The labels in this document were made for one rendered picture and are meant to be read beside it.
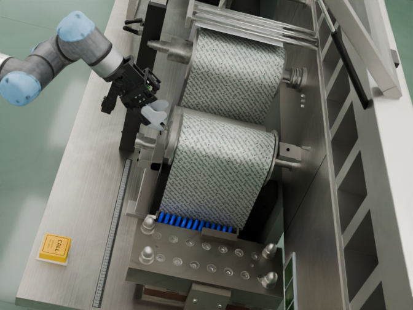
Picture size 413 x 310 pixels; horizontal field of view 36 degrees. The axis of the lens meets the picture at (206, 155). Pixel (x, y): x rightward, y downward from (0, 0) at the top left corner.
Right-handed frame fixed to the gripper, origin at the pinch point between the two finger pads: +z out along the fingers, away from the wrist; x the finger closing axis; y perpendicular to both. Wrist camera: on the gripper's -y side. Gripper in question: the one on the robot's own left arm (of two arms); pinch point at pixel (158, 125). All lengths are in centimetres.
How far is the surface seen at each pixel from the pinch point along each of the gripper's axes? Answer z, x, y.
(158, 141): 4.1, -0.1, -3.2
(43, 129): 43, 119, -129
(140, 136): 0.9, 1.0, -7.0
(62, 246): 8.3, -18.3, -36.5
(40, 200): 51, 72, -122
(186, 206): 21.2, -8.5, -6.2
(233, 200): 25.6, -8.5, 6.0
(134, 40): 13, 86, -36
